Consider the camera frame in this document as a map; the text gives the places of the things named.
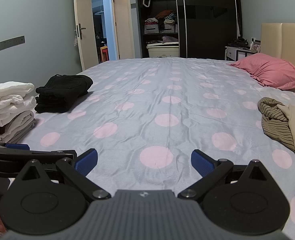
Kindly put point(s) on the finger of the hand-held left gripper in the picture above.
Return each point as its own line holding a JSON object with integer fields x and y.
{"x": 17, "y": 146}
{"x": 2, "y": 162}

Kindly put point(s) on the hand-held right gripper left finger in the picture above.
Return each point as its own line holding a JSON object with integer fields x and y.
{"x": 86, "y": 161}

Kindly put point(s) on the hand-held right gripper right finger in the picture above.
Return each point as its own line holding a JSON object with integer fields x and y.
{"x": 201, "y": 163}

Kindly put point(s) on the pile of clothes on shelf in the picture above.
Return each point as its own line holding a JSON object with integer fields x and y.
{"x": 166, "y": 16}

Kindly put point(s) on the grey folded garment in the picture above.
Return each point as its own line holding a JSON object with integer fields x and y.
{"x": 25, "y": 132}

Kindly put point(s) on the light beige folded garment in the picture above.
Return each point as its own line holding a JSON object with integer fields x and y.
{"x": 15, "y": 125}

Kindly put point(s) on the white folded garment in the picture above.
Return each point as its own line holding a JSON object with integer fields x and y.
{"x": 10, "y": 90}
{"x": 12, "y": 110}

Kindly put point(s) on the black folded pants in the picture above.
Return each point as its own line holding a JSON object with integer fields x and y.
{"x": 62, "y": 90}

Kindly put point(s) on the brown striped sweater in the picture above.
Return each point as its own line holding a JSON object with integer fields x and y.
{"x": 275, "y": 125}

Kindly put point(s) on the grey pink-dotted bed sheet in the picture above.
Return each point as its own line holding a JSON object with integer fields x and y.
{"x": 150, "y": 92}

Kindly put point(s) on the red and yellow chair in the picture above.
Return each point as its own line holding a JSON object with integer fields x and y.
{"x": 104, "y": 53}

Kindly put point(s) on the white nightstand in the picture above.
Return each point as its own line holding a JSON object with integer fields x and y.
{"x": 235, "y": 53}

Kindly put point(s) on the pink pillow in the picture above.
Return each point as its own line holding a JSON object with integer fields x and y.
{"x": 270, "y": 70}

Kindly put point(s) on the white storage bin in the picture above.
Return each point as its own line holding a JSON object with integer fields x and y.
{"x": 162, "y": 50}

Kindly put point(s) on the black bag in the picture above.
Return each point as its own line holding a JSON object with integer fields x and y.
{"x": 238, "y": 43}

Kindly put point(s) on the purple cloth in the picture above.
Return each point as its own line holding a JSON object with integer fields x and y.
{"x": 170, "y": 39}

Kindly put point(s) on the black wardrobe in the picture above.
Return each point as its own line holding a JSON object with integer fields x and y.
{"x": 207, "y": 30}

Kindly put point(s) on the checkered storage basket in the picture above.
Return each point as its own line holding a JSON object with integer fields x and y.
{"x": 169, "y": 28}
{"x": 151, "y": 28}

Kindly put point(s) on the white hallway door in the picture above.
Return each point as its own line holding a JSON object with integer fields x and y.
{"x": 123, "y": 25}

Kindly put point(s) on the white room door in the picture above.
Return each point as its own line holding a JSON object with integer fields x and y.
{"x": 86, "y": 17}

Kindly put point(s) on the beige padded headboard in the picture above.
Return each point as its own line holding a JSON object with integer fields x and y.
{"x": 287, "y": 42}

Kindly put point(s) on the grey wall switch panel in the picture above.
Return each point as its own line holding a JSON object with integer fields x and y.
{"x": 10, "y": 43}

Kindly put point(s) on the photo frame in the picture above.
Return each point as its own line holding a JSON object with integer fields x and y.
{"x": 255, "y": 46}

